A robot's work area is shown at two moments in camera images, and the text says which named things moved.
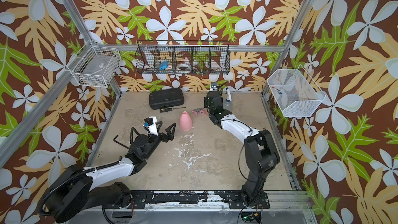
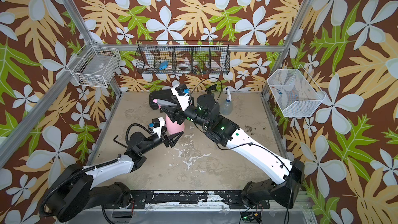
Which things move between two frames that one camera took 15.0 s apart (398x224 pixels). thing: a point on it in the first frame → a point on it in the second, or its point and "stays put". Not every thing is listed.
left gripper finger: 170,135 → 173,139
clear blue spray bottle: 228,106 stays put
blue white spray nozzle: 229,96 stays put
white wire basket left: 96,67 stays put
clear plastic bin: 296,93 stays put
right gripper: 207,100 → 178,113
